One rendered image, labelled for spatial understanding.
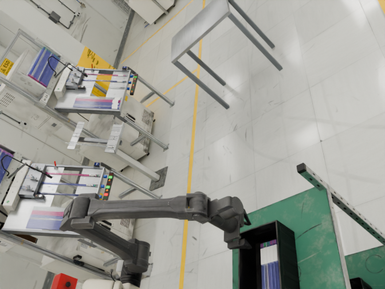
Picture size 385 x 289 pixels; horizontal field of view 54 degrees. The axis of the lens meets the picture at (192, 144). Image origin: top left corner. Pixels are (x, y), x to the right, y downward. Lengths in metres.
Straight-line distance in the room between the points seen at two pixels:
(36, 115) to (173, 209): 3.47
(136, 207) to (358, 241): 1.57
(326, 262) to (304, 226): 0.16
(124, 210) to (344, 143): 1.94
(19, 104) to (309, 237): 3.62
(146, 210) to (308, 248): 0.58
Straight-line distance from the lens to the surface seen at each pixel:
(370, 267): 1.98
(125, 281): 1.63
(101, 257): 3.71
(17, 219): 3.56
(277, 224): 1.37
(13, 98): 4.44
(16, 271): 5.15
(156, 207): 1.18
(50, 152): 5.90
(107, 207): 1.22
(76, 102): 4.32
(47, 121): 4.53
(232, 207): 1.16
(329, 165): 2.78
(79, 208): 1.26
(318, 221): 1.43
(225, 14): 3.38
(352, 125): 2.88
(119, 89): 4.40
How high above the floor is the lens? 2.08
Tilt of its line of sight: 31 degrees down
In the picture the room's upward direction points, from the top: 54 degrees counter-clockwise
